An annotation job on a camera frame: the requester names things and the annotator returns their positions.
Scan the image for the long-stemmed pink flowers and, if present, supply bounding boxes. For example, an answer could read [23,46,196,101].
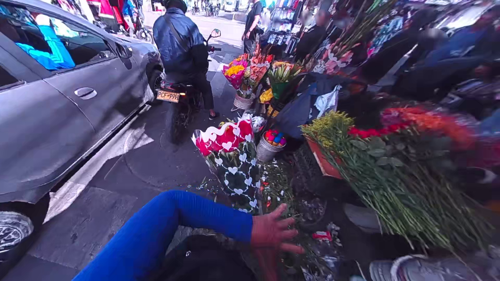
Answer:
[312,0,395,75]

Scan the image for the stall with red garments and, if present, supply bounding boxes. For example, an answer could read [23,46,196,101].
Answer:
[87,0,146,37]

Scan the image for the rack of small goods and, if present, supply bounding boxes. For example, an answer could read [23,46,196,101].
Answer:
[267,0,306,55]

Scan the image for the pile of long-stemmed red roses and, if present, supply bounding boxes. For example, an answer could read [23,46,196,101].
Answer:
[316,106,495,254]

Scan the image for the grey car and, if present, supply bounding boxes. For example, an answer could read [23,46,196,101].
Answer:
[0,0,164,263]

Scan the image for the bunch of multicoloured round flowers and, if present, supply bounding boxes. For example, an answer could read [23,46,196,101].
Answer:
[265,130,286,147]

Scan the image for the scattered leaf and petal scraps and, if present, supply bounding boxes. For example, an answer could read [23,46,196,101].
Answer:
[259,158,298,215]

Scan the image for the motorcycle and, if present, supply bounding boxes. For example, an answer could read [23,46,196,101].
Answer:
[149,29,222,144]

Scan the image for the person's body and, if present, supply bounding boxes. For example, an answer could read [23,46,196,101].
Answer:
[146,234,258,281]

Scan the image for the bouquet in green wrap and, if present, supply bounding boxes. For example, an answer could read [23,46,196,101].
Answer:
[267,60,304,101]

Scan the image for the dark blue umbrella cloth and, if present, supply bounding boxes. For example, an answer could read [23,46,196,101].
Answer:
[269,72,368,139]

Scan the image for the white plastic bag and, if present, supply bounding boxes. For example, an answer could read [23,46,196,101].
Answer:
[314,85,342,119]

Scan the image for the small yellow-green flower bunch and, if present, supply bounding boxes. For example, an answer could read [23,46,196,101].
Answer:
[300,110,356,153]

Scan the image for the person's left forearm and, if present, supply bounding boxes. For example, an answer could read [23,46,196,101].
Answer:
[72,190,254,281]

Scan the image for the orange gladiolus bouquet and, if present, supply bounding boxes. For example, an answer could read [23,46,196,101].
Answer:
[241,44,275,99]

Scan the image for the whitish woven bucket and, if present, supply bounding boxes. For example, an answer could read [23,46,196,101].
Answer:
[233,93,255,112]

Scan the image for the black plastic crate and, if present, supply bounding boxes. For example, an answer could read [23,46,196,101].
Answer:
[290,140,327,194]

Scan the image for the yellow bouquet in pink wrap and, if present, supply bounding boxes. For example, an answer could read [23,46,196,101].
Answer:
[222,56,248,90]

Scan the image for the pale grey rounded container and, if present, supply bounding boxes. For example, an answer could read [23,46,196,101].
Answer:
[343,203,383,234]

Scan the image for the red bouquet in heart-print wrap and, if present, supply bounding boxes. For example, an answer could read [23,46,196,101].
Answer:
[192,114,261,215]

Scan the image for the grey metal bucket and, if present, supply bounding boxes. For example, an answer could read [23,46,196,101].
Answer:
[256,131,287,162]

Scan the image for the person's left hand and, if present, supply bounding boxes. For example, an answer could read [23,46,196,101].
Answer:
[250,203,305,281]

